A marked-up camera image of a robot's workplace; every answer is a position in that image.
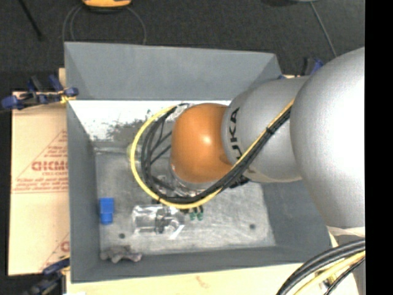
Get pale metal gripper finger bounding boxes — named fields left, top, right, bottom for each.
left=132, top=205, right=168, bottom=219
left=132, top=223, right=185, bottom=240

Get pale grey crumpled cloth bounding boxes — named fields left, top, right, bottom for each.
left=99, top=246, right=143, bottom=264

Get blue block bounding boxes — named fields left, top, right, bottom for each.
left=98, top=197, right=115, bottom=225

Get brown cardboard board, red print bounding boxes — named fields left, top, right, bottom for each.
left=7, top=92, right=71, bottom=277

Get grey metal bin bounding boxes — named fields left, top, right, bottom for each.
left=63, top=41, right=338, bottom=284

